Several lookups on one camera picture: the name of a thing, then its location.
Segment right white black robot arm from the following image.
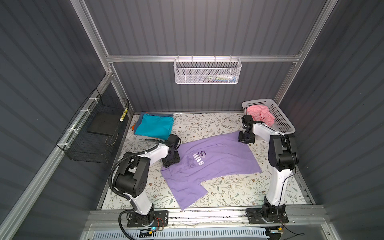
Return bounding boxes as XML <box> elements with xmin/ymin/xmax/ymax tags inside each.
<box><xmin>238</xmin><ymin>115</ymin><xmax>299</xmax><ymax>223</ymax></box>

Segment folded teal t shirt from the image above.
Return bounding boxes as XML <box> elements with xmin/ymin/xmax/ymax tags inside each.
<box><xmin>135</xmin><ymin>115</ymin><xmax>174</xmax><ymax>140</ymax></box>

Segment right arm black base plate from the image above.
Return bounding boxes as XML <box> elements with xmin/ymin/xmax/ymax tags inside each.
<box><xmin>245</xmin><ymin>208</ymin><xmax>289</xmax><ymax>224</ymax></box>

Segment folded blue grey t shirt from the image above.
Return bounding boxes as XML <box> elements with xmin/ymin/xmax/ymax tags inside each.
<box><xmin>133</xmin><ymin>112</ymin><xmax>174</xmax><ymax>135</ymax></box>

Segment floral patterned table mat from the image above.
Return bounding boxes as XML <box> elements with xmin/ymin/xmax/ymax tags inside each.
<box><xmin>99</xmin><ymin>112</ymin><xmax>310</xmax><ymax>210</ymax></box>

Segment white plastic laundry basket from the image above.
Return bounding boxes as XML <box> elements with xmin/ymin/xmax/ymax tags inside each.
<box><xmin>242</xmin><ymin>99</ymin><xmax>296</xmax><ymax>134</ymax></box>

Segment black pad in wire basket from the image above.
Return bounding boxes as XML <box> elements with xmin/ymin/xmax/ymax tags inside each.
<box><xmin>87</xmin><ymin>113</ymin><xmax>120</xmax><ymax>137</ymax></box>

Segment white ventilated cable duct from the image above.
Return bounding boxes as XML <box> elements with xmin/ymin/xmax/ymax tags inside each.
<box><xmin>89</xmin><ymin>227</ymin><xmax>269</xmax><ymax>240</ymax></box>

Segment yellow marker pen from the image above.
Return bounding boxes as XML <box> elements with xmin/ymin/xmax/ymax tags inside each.
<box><xmin>120</xmin><ymin>108</ymin><xmax>128</xmax><ymax>122</ymax></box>

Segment white wire mesh wall basket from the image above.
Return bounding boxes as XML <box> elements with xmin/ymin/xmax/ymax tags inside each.
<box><xmin>173</xmin><ymin>57</ymin><xmax>243</xmax><ymax>85</ymax></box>

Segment black corrugated cable hose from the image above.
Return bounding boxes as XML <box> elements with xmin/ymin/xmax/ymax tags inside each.
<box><xmin>107</xmin><ymin>137</ymin><xmax>163</xmax><ymax>240</ymax></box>

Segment markers in white basket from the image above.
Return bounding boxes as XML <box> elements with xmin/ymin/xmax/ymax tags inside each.
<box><xmin>197</xmin><ymin>75</ymin><xmax>238</xmax><ymax>84</ymax></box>

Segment pink crumpled t shirt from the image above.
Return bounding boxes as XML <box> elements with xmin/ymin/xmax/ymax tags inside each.
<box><xmin>247</xmin><ymin>105</ymin><xmax>275</xmax><ymax>127</ymax></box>

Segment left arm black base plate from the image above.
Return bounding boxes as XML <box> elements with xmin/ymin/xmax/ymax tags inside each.
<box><xmin>126</xmin><ymin>210</ymin><xmax>169</xmax><ymax>228</ymax></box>

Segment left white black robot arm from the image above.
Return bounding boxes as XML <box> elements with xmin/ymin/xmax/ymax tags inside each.
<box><xmin>108</xmin><ymin>134</ymin><xmax>181</xmax><ymax>217</ymax></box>

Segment purple printed t shirt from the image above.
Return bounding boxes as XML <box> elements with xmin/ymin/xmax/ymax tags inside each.
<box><xmin>161</xmin><ymin>132</ymin><xmax>262</xmax><ymax>210</ymax></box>

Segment black wire wall basket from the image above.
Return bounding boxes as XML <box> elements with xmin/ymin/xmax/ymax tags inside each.
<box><xmin>57</xmin><ymin>90</ymin><xmax>130</xmax><ymax>164</ymax></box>

